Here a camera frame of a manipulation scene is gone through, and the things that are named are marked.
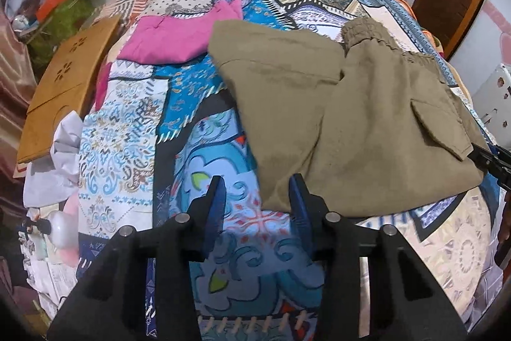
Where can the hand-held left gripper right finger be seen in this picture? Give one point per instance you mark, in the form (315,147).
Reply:
(297,205)

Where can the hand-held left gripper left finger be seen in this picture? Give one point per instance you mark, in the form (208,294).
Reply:
(215,213)

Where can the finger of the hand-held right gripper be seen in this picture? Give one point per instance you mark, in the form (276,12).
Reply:
(491,163)

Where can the khaki pants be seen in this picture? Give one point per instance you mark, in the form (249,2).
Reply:
(379,125)

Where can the blue patchwork blanket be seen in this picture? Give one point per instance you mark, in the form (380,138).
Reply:
(127,149)

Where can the white pump bottle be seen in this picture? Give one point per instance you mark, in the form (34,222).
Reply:
(64,233)

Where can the white crumpled cloth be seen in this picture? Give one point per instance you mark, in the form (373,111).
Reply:
(60,165)

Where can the pink garment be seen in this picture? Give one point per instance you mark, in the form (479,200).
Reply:
(167,41)

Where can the pile of printed papers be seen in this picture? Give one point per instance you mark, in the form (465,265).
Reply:
(48,281)

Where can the wooden lap desk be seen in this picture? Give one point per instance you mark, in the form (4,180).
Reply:
(60,85)

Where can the striped orange bedsheet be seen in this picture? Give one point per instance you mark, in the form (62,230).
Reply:
(131,1)

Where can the green fabric storage box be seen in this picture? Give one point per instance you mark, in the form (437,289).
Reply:
(64,21)

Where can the striped brown curtain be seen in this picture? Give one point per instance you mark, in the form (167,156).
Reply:
(12,77)

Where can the orange box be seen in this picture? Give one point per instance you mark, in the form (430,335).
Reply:
(50,1)

